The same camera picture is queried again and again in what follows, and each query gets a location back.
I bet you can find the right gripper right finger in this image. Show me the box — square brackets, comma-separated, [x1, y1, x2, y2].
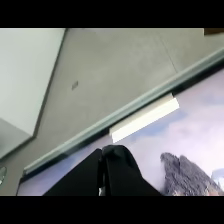
[101, 144, 163, 197]

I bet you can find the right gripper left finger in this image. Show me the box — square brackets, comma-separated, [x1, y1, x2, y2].
[43, 148, 103, 197]

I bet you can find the silver frame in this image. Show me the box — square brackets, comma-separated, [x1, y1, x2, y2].
[22, 46, 224, 177]

